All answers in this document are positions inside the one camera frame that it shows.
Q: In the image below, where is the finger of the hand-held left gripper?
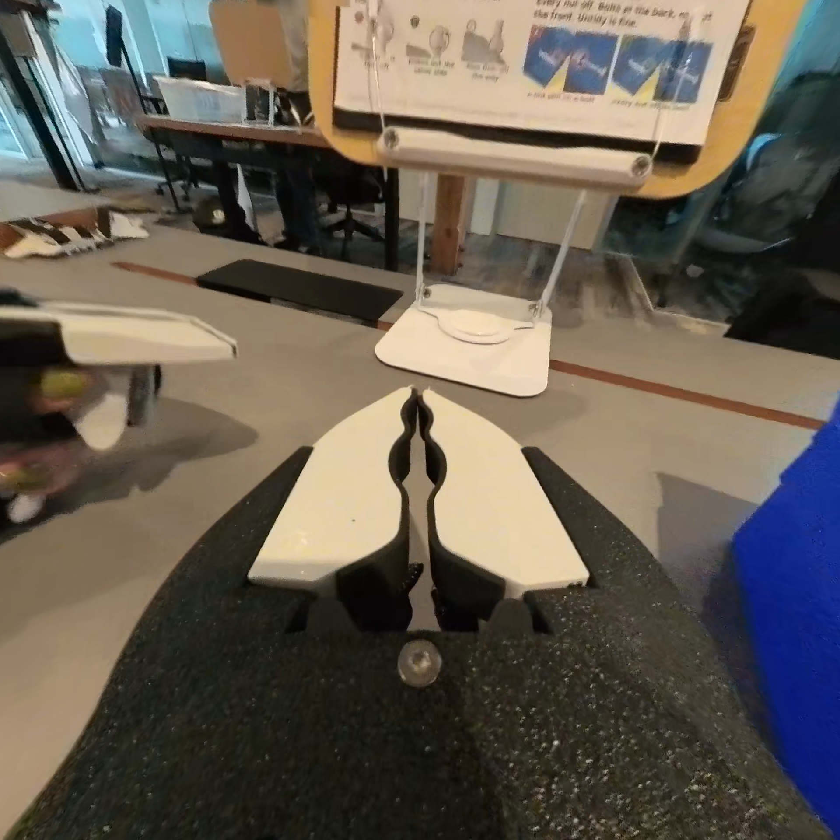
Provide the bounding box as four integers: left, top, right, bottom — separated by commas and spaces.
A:
0, 301, 198, 326
62, 320, 238, 452

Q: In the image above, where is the black mat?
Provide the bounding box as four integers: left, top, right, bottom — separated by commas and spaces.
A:
196, 258, 405, 324

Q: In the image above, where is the printed instruction sheet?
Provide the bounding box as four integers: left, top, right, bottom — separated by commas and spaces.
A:
332, 0, 753, 148

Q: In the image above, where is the cowhide patterned cloth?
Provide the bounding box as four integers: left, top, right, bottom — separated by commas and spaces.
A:
0, 205, 151, 261

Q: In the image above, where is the wooden backing board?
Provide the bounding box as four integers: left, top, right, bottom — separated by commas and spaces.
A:
307, 0, 809, 199

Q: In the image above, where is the clear acrylic holder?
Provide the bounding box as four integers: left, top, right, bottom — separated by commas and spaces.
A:
241, 77, 278, 127

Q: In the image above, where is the brown cardboard panel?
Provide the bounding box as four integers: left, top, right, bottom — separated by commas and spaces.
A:
209, 0, 293, 88

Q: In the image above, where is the brown top desk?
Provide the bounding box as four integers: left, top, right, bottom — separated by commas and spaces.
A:
136, 113, 403, 271

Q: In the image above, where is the black light stand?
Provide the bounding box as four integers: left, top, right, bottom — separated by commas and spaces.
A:
101, 5, 175, 198

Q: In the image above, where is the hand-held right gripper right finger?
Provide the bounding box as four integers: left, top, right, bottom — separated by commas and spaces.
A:
420, 388, 590, 601

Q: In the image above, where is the black office chair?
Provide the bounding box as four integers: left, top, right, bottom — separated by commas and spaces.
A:
314, 154, 389, 258

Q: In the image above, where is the grey office chair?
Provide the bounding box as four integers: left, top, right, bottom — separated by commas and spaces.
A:
682, 69, 840, 342

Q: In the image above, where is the wooden post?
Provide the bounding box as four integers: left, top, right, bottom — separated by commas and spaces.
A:
432, 174, 471, 278

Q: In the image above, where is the white storage tray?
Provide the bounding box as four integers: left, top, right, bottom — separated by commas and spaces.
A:
153, 74, 249, 126

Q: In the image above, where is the blue plastic bin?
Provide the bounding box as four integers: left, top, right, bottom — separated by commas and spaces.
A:
730, 392, 840, 831

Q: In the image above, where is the person's left hand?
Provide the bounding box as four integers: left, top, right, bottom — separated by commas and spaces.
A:
0, 449, 89, 500

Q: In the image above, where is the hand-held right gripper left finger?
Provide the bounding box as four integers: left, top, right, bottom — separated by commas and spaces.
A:
248, 386, 418, 602

